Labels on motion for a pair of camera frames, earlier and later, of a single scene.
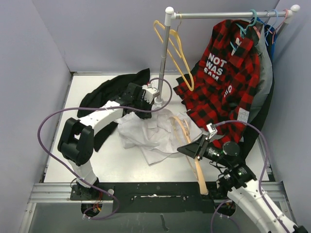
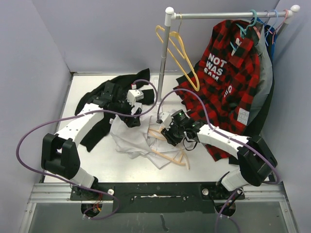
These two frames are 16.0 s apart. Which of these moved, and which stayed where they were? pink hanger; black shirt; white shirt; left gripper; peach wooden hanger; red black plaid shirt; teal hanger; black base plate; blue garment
Moved: peach wooden hanger; left gripper; white shirt
Stayed: blue garment; black base plate; red black plaid shirt; teal hanger; pink hanger; black shirt
